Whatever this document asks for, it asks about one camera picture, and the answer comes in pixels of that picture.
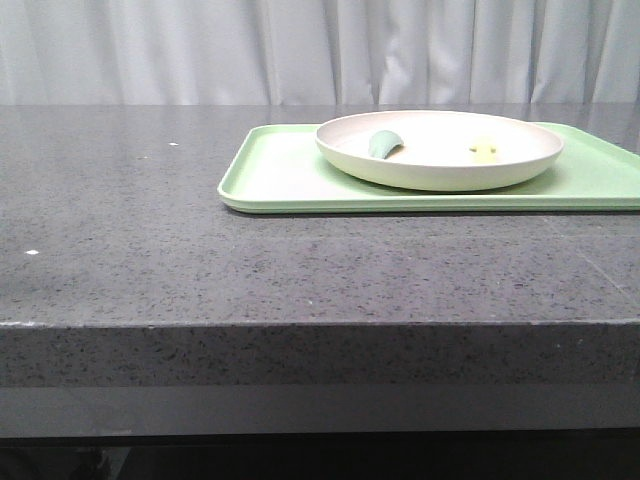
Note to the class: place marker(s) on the beige round plate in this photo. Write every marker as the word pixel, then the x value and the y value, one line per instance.
pixel 436 155

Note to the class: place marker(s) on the yellow plastic fork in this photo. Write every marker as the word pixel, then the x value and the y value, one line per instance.
pixel 484 150

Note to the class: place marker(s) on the light green serving tray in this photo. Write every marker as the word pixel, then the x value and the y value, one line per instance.
pixel 278 169

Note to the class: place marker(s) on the green plastic spoon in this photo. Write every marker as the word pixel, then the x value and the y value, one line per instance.
pixel 384 143

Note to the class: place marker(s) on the grey pleated curtain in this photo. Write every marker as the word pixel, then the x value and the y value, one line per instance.
pixel 318 52

